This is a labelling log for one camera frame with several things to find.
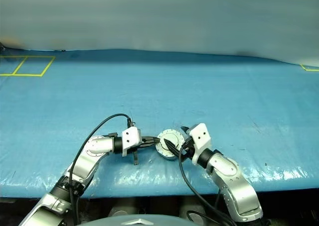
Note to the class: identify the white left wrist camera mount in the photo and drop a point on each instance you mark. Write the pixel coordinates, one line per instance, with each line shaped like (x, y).
(130, 141)

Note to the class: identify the blue plastic table cover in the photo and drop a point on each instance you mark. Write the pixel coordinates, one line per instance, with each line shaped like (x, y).
(159, 91)

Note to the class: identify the grey rounded cylinder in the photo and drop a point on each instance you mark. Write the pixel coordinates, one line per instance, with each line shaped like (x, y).
(122, 212)
(197, 214)

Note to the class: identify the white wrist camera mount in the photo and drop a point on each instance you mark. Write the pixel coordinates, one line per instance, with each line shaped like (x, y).
(200, 139)
(130, 141)

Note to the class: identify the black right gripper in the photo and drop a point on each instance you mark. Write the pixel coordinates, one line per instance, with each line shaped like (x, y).
(189, 151)

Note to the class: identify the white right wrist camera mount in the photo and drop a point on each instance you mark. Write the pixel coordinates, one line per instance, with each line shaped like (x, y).
(200, 139)

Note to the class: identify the grey robot torso with emblem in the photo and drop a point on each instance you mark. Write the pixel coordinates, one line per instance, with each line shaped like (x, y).
(139, 222)

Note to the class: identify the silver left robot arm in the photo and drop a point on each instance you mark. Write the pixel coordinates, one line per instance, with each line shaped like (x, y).
(94, 146)

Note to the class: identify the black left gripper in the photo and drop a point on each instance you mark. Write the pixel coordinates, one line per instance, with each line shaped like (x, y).
(140, 142)

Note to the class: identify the finned round motor lid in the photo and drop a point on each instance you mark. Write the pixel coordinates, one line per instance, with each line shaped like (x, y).
(172, 136)

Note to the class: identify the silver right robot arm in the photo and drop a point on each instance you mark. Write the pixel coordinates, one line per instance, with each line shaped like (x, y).
(231, 176)

